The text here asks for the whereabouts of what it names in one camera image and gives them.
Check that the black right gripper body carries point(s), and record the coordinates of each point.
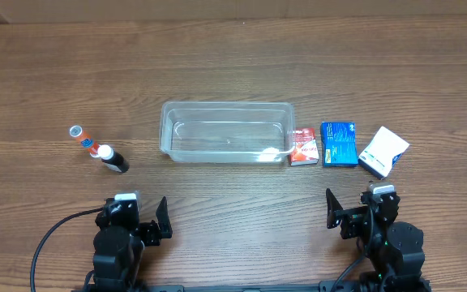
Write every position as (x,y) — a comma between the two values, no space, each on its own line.
(351,216)

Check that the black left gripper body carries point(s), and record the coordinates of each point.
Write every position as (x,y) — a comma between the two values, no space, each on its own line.
(149,231)

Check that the red medicine box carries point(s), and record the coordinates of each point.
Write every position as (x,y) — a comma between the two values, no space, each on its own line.
(305,149)

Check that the blue medicine box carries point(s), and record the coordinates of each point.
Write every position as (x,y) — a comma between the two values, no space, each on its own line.
(339,144)

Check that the white medicine box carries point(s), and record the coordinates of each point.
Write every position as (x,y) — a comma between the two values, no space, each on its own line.
(382,153)

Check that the clear plastic container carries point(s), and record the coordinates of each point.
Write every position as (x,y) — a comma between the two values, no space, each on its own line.
(227,131)

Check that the orange vitamin tube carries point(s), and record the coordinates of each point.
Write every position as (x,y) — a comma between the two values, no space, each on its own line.
(85,140)

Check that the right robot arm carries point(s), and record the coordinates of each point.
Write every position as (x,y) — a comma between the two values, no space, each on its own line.
(390,251)

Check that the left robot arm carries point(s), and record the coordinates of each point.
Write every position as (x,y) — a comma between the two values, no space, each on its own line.
(120,243)

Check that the dark syrup bottle white cap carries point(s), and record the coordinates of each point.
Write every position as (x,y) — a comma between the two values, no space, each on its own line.
(113,160)

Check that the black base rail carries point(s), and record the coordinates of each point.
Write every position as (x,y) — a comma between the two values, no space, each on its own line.
(249,288)

